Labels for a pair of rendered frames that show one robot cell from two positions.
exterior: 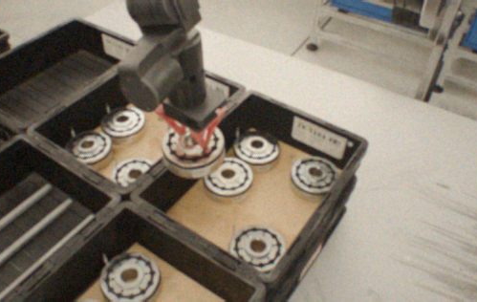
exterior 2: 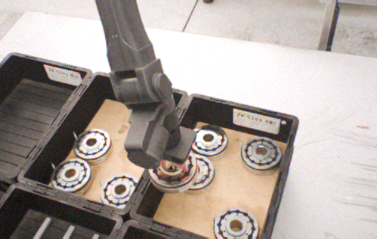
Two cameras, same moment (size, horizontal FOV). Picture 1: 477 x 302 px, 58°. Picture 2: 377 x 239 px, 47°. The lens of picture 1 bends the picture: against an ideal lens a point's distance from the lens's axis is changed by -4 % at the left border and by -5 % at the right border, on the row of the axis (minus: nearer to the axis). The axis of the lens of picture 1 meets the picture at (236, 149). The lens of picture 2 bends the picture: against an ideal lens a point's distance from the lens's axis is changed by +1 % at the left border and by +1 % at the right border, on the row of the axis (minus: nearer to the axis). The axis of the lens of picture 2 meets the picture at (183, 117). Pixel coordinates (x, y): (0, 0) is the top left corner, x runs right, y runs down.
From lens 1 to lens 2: 0.26 m
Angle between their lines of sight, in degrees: 7
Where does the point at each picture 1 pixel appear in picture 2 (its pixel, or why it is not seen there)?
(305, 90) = (225, 66)
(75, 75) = (29, 107)
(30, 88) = not seen: outside the picture
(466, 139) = (373, 78)
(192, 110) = (174, 150)
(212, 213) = (190, 205)
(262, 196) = (224, 180)
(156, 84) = (156, 152)
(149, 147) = (121, 160)
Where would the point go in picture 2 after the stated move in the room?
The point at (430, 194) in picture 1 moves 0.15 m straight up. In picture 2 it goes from (353, 137) to (366, 103)
